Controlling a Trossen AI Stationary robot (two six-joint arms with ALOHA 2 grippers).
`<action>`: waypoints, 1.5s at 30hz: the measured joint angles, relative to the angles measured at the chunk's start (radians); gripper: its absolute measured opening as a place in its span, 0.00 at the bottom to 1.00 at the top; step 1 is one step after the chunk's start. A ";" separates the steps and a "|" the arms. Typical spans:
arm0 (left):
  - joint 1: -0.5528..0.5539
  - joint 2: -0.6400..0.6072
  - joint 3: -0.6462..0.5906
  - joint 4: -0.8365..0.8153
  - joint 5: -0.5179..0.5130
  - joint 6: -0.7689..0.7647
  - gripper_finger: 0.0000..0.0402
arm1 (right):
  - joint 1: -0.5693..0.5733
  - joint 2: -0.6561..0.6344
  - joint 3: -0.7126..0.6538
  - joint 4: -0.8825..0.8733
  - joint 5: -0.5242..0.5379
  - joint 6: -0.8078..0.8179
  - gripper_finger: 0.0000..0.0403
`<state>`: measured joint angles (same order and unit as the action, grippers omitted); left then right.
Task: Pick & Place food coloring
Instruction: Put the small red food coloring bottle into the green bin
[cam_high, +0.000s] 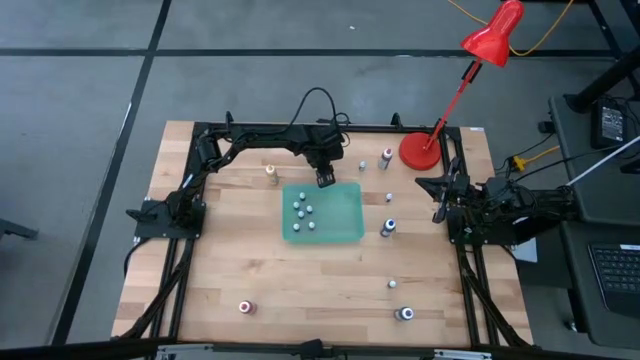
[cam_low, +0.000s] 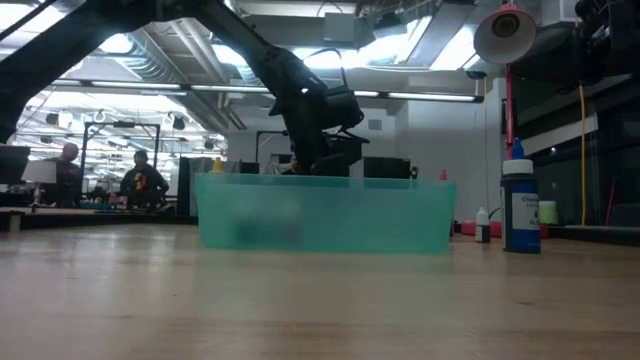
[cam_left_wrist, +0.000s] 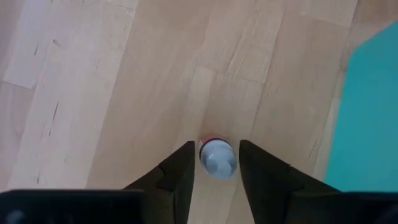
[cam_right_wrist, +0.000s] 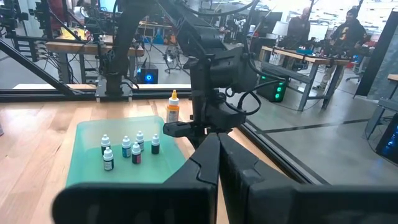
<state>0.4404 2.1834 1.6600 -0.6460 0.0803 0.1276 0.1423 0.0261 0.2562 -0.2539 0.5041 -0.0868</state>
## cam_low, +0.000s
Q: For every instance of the large yellow food coloring bottle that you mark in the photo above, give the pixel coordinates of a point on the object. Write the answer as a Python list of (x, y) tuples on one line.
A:
[(218, 166)]

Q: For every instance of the large pink food coloring bottle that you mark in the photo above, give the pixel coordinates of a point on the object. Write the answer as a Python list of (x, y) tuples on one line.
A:
[(443, 174)]

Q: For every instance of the small white-capped dropper bottle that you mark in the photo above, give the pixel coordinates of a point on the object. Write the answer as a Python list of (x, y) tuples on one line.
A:
[(482, 226)]

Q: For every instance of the large blue food coloring bottle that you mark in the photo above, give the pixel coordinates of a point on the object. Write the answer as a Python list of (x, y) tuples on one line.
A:
[(521, 210)]

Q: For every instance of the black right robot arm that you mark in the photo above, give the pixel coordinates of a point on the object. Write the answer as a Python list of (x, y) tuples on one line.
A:
[(610, 30)]

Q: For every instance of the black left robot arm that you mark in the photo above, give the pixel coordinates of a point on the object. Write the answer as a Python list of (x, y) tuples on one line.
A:
[(75, 40)]

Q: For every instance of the translucent green plastic tray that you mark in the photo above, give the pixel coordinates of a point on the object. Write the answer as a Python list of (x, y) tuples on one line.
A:
[(350, 215)]

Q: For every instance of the person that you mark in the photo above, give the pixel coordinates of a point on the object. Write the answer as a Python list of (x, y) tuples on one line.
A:
[(142, 182), (67, 175)]

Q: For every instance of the red desk lamp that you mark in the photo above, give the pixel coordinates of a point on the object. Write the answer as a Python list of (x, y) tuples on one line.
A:
[(505, 47)]

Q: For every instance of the pale green cylinder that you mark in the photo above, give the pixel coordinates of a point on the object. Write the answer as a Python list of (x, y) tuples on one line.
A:
[(548, 212)]

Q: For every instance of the white table lamp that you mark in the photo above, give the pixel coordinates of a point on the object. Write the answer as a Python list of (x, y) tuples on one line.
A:
[(39, 172)]

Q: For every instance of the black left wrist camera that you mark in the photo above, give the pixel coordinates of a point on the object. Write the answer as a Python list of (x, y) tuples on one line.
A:
[(342, 107)]

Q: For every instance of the black aluminium table frame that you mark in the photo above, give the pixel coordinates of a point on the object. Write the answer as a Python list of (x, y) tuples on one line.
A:
[(100, 220)]

